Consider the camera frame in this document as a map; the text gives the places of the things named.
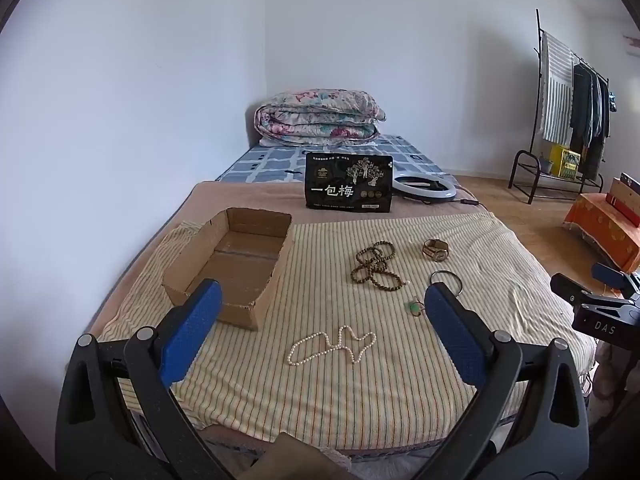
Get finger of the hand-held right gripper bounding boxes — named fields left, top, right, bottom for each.
left=550, top=273, right=640, bottom=311
left=591, top=261, right=640, bottom=293

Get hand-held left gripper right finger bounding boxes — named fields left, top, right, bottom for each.
left=415, top=281, right=593, bottom=480

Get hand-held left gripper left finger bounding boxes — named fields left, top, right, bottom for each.
left=55, top=278, right=236, bottom=480

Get cardboard box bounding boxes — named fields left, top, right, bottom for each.
left=162, top=207, right=296, bottom=332

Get white pearl necklace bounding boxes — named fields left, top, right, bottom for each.
left=286, top=325, right=377, bottom=367

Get brown wooden bead necklace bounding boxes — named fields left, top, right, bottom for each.
left=350, top=242, right=412, bottom=291

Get orange covered side table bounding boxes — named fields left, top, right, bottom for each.
left=564, top=192, right=640, bottom=271

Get brown flat box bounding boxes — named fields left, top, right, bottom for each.
left=605, top=172, right=640, bottom=228

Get yellow box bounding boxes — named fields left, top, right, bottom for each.
left=550, top=145, right=582, bottom=178

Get striped yellow cloth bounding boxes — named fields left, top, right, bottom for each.
left=97, top=211, right=596, bottom=453

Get dark hanging clothes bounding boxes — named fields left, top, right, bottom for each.
left=570, top=62, right=612, bottom=181

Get blue patterned bedsheet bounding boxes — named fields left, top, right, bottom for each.
left=215, top=134, right=453, bottom=183

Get black snack bag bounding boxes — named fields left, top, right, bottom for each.
left=304, top=152, right=394, bottom=209

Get striped hanging towel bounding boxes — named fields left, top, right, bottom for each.
left=541, top=32, right=575, bottom=143

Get black clothes rack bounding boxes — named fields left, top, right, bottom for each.
left=508, top=8, right=612, bottom=205

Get folded floral quilt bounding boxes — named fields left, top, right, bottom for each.
left=254, top=89, right=388, bottom=147

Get brown strap wristwatch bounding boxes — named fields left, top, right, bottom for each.
left=422, top=239, right=449, bottom=262

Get black ring light cable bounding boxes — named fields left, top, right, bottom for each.
left=420, top=197, right=493, bottom=208

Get white ring light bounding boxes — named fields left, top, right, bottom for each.
left=391, top=175, right=458, bottom=201

